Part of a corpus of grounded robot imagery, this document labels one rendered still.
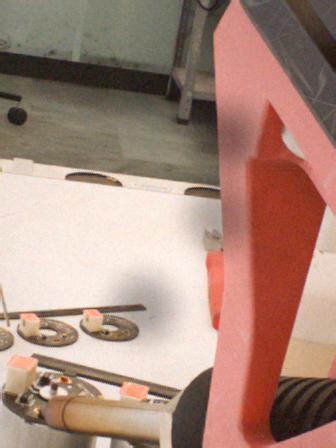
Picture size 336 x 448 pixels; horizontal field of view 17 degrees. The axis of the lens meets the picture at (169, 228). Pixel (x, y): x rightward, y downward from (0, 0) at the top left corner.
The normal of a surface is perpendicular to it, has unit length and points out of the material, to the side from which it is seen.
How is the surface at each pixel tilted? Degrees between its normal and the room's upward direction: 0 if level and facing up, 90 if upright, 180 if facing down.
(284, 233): 97
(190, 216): 0
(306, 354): 90
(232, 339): 99
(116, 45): 90
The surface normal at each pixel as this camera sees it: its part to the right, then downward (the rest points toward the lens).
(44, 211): 0.16, -0.94
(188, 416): -0.30, -0.37
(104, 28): 0.11, 0.33
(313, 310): -0.17, 0.39
